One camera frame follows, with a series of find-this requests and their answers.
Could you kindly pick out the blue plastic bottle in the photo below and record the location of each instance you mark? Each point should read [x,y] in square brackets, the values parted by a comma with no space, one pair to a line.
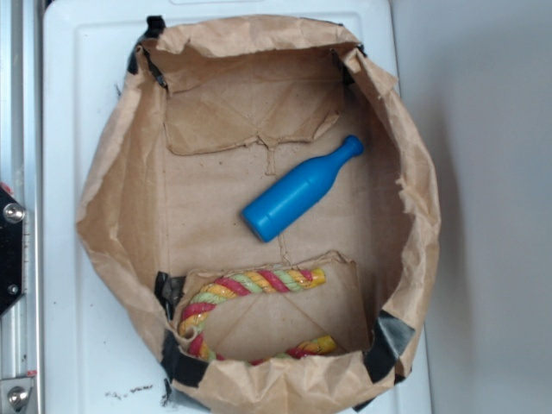
[284,202]

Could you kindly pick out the brown paper bag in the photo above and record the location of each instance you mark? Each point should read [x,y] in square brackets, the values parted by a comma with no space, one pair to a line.
[211,115]

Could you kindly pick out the white plastic tray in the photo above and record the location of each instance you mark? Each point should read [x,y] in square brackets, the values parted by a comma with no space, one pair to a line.
[94,360]

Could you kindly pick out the multicolour twisted rope toy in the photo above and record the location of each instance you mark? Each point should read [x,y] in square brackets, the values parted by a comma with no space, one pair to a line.
[238,285]

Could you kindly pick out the black metal bracket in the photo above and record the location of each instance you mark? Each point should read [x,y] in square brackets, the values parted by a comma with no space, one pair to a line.
[13,217]

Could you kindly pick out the aluminium frame rail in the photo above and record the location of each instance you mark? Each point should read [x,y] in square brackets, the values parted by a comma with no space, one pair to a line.
[21,122]

